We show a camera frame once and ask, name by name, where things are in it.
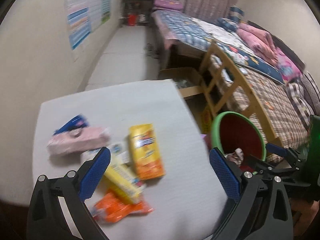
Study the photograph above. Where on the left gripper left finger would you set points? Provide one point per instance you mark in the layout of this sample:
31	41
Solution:
45	216

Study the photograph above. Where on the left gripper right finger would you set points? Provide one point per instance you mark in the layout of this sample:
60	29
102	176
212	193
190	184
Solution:
257	207

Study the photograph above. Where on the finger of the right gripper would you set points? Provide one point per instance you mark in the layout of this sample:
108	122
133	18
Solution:
297	161

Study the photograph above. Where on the brown paper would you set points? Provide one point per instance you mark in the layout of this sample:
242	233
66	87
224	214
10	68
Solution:
237	157

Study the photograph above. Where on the pink Pocky box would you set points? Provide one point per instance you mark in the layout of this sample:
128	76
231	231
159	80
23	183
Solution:
79	140

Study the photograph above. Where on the yellow iced tea carton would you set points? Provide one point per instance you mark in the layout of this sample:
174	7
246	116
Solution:
146	157

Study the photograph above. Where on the green rimmed red trash bin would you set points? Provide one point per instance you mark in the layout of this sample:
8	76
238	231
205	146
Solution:
231	130

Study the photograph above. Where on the orange snack wrapper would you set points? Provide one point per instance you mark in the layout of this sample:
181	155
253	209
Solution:
111	209

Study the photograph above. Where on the plaid pillow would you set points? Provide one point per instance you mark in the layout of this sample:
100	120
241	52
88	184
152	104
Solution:
295	93

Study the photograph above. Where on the yellow flattened box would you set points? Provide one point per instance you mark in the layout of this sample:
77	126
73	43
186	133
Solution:
124	182

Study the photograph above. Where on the blue Oreo wrapper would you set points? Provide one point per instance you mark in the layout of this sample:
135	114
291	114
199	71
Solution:
76	122

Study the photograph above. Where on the pink folded blanket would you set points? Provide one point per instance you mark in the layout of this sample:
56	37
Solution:
259	41

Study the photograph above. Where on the cardboard box on floor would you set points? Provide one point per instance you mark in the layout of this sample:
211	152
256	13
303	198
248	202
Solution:
187	80

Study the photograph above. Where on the blue plaid quilt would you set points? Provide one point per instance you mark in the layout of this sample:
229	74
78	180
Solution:
175	26

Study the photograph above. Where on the red bucket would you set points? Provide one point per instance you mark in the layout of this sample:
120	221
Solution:
132	20

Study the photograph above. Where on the wall poster chart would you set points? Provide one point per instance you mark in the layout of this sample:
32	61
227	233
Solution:
84	16

